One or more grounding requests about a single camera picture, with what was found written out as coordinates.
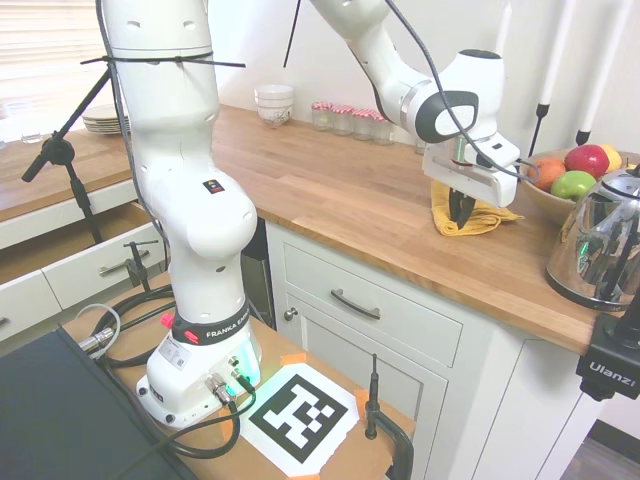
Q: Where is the green apple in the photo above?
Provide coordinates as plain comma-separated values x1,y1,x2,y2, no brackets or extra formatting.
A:
550,170,599,201

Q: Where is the yellow apple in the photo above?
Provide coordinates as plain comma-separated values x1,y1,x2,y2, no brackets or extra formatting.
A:
599,143,624,172

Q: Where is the plain white ceramic bowl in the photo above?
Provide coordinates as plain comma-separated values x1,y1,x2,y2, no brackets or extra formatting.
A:
253,83,295,109

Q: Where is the grey cable metal connector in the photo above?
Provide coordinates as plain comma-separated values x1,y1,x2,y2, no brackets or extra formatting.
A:
74,301,124,357

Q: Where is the wooden fruit bowl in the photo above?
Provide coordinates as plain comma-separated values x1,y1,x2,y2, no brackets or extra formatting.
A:
518,149,640,215

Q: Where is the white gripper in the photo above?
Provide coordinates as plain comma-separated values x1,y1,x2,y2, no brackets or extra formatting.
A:
422,132,521,228

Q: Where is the white taper candle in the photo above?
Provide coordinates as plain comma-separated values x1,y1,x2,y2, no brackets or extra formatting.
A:
541,0,576,105
497,0,515,54
581,0,627,132

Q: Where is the orange fruit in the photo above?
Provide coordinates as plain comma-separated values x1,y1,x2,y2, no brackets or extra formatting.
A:
533,156,569,192

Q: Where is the white cabinet with open drawer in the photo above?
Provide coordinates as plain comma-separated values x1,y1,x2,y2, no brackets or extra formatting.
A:
0,177,174,347

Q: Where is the black controller case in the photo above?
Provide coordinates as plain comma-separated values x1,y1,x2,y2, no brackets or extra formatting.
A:
0,326,201,480

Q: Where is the tall black candle holder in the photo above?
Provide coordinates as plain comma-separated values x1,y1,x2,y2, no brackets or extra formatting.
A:
528,101,552,157

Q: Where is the black white fiducial tag sheet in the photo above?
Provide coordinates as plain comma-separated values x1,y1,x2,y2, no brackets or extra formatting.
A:
239,363,362,476

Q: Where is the black boom tripod stand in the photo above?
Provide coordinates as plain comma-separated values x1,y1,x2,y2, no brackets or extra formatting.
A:
21,64,112,247

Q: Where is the red apple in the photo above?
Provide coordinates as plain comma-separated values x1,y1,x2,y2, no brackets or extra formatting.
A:
564,143,612,181

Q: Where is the white window blind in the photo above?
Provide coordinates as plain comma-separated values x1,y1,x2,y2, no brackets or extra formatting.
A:
0,0,109,102

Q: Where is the large black bar clamp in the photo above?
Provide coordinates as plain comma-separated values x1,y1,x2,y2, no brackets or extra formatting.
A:
363,353,416,480

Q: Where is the white bowl floral print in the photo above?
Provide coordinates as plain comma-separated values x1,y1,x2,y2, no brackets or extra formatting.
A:
255,102,293,131

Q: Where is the white kitchen cabinet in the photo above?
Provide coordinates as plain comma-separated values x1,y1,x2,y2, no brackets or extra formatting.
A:
264,222,616,480

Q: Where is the black Ulanzi clamp stand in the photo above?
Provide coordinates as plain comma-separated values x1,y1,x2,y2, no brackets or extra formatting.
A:
574,294,640,402

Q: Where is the small black screw clamp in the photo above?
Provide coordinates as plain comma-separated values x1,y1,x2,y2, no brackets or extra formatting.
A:
123,240,161,294

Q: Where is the thin black base cable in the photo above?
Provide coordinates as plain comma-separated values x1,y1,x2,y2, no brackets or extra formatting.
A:
162,383,259,460

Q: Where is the stack of white plates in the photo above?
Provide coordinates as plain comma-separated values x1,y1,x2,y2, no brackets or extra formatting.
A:
81,103,133,136

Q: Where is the yellow cloth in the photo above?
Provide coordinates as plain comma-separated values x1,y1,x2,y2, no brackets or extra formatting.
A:
430,179,526,237

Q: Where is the shiny steel kettle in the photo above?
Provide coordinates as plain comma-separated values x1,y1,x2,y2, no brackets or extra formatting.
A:
544,162,640,314

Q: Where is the thick black cable loop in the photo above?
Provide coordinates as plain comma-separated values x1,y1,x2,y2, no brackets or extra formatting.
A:
101,288,177,370

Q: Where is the clear glass dish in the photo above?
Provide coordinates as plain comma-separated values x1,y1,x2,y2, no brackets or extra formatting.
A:
0,98,37,124

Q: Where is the metal drawer handle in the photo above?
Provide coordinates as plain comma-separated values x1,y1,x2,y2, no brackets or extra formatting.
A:
329,288,383,322
97,247,152,278

